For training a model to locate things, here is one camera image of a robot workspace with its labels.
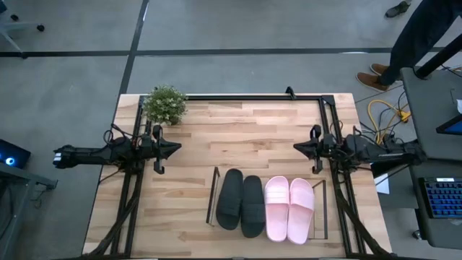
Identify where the black rubber slide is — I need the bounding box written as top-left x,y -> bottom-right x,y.
240,175 -> 267,239
215,168 -> 245,231

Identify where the black round pole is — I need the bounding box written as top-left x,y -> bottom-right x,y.
414,33 -> 462,79

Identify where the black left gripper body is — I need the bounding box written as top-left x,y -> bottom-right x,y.
140,123 -> 167,176

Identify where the green potted plant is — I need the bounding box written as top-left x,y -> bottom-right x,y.
143,84 -> 188,127

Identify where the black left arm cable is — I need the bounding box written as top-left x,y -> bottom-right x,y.
103,123 -> 141,147

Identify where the tablet with blue screen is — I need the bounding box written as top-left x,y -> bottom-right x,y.
435,114 -> 462,137

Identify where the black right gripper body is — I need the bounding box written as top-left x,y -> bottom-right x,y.
309,123 -> 337,176

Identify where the wooden shelf with black frame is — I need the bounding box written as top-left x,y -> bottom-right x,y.
205,165 -> 329,241

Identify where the white paper sheet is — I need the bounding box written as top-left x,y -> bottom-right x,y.
375,173 -> 391,195

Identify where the yellow cable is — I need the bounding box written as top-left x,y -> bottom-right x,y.
367,99 -> 412,145

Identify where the black aluminium rig frame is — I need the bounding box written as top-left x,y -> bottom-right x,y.
82,94 -> 396,260

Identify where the computer case with blue light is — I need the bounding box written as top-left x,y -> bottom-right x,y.
0,139 -> 32,170

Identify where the pink rubber slide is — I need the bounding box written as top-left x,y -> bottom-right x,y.
264,175 -> 291,243
287,178 -> 316,246

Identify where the grey office chair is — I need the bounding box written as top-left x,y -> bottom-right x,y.
0,0 -> 46,59

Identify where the grey desk with tablet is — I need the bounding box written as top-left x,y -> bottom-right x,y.
399,64 -> 462,162

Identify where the grey desk with keyboard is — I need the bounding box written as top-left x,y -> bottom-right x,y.
407,157 -> 462,251

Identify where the backlit computer keyboard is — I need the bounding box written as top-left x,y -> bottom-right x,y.
418,176 -> 462,220

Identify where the person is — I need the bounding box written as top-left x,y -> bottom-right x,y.
384,0 -> 413,19
355,0 -> 462,92

